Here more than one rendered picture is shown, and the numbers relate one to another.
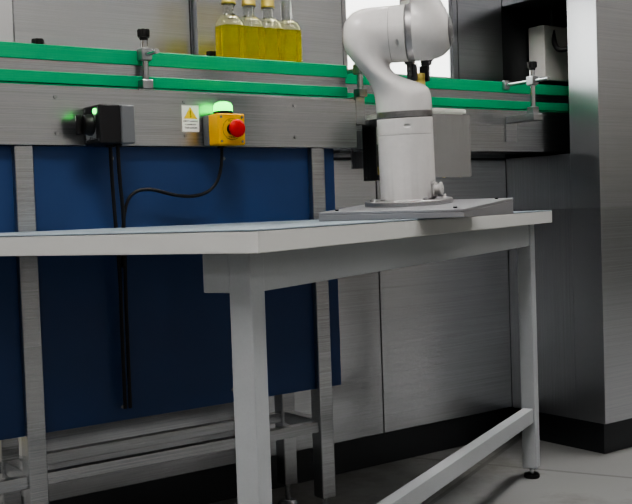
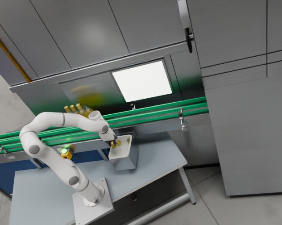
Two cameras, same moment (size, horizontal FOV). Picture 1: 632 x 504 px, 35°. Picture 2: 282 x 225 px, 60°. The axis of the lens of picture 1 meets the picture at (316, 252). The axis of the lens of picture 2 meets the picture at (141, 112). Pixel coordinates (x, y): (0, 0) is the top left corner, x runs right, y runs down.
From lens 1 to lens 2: 306 cm
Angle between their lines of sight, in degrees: 64
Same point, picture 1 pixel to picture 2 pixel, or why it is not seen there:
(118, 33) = (56, 109)
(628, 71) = (233, 114)
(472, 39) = (184, 74)
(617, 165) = (227, 143)
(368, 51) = not seen: hidden behind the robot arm
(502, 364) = (215, 155)
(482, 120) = (170, 122)
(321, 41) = (113, 97)
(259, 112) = (77, 146)
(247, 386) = not seen: outside the picture
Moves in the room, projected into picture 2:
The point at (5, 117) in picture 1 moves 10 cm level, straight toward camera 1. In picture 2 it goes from (23, 156) to (16, 164)
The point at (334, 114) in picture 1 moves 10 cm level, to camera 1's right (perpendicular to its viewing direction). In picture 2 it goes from (99, 143) to (106, 147)
